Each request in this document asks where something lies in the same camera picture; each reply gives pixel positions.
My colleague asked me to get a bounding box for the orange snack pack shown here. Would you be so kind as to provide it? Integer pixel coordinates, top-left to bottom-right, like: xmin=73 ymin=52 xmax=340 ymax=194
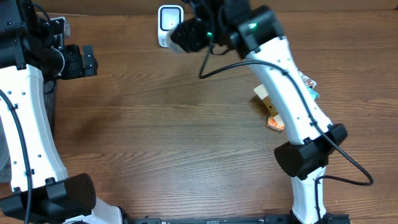
xmin=266 ymin=114 xmax=285 ymax=132

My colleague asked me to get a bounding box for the beige brown snack pouch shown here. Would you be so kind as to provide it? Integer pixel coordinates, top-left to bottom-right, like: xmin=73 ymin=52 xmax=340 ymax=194
xmin=254 ymin=71 xmax=317 ymax=116

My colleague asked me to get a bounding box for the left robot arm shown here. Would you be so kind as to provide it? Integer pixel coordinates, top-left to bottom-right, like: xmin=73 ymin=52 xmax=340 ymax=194
xmin=1 ymin=0 xmax=128 ymax=223

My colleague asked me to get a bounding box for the teal snack packet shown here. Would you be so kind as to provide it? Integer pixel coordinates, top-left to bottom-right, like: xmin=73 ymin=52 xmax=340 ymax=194
xmin=307 ymin=87 xmax=320 ymax=100

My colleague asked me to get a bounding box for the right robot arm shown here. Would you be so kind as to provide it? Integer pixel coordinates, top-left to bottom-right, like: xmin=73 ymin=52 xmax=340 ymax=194
xmin=167 ymin=1 xmax=349 ymax=223

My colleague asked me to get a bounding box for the green lid jar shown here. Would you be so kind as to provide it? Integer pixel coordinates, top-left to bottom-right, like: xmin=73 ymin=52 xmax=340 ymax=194
xmin=165 ymin=30 xmax=185 ymax=54

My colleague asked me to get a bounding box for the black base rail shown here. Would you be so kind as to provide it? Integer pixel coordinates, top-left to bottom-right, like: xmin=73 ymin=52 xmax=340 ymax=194
xmin=130 ymin=213 xmax=351 ymax=224

